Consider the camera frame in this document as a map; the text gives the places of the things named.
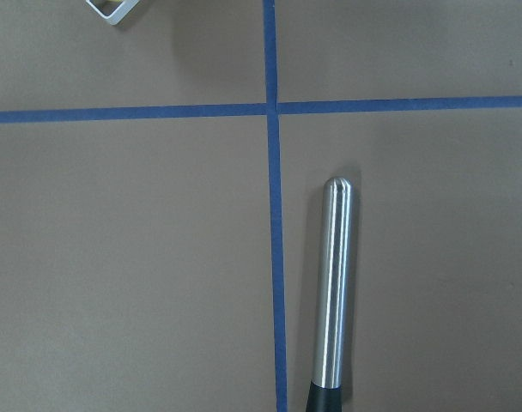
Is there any striped metal muddler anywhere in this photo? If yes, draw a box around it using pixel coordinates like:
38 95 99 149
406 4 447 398
306 176 355 411

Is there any white cup rack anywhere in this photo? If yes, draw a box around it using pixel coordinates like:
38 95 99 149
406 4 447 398
85 0 140 26

